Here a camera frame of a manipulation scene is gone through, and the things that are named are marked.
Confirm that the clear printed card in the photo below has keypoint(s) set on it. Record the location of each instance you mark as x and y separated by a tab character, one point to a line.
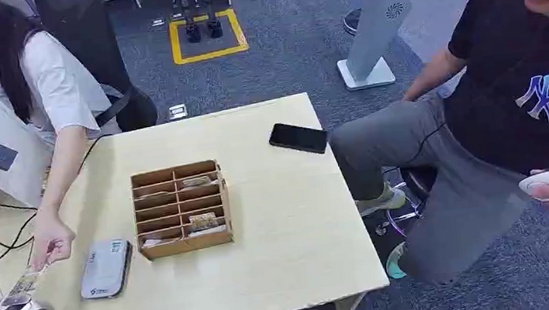
23	287

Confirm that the white handheld controller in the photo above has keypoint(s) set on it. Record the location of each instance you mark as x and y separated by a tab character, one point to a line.
543	180

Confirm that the person's hand holding card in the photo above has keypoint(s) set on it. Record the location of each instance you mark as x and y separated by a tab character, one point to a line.
51	236

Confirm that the grey flat case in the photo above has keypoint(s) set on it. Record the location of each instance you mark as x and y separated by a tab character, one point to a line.
106	268

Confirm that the card in wooden box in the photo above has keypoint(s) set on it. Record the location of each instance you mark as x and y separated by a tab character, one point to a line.
197	182
160	240
203	221

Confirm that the wooden card box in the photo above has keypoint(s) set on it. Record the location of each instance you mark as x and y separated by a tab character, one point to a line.
181	211

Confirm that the person in white shirt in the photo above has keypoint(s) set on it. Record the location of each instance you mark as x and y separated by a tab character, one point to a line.
46	81

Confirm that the silver floor socket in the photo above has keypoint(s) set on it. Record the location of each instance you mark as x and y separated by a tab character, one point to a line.
177	111
158	22

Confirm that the black office chair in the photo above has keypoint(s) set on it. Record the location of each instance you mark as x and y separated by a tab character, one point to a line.
86	46

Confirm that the yellow tape square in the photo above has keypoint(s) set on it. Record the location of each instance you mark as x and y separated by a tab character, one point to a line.
173	41

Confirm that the black smartphone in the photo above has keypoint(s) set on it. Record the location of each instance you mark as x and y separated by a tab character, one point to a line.
298	138

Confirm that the black robot legs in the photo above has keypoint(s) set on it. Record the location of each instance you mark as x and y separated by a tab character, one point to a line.
200	7

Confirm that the black stool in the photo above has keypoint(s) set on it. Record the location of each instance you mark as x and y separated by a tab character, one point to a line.
415	189

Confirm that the grey standing panel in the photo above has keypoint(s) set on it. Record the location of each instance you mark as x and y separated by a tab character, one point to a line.
375	18

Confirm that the person in black shirt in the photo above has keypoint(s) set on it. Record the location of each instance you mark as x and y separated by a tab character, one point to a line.
497	113

